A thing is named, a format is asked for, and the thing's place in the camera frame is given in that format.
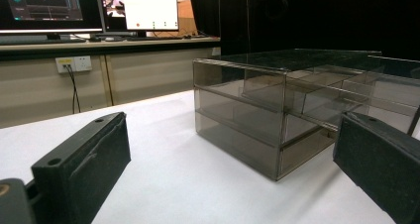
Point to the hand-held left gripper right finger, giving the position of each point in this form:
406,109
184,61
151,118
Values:
379,164

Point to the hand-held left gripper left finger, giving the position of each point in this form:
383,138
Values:
82,171

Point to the smoky transparent acrylic drawer cabinet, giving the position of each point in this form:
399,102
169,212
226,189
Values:
251,118

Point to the wooden desk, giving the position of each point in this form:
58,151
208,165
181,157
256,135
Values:
109,45

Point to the black keyboard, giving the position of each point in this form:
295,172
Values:
155,37

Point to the black curtain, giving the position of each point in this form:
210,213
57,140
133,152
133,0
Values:
317,16

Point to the wide computer monitor dark screen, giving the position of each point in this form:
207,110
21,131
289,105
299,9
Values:
43,6

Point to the computer monitor white screen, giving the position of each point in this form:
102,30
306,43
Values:
145,7

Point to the cardboard box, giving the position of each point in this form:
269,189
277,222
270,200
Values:
186,19

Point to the white wall power socket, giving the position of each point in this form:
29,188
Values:
74,64

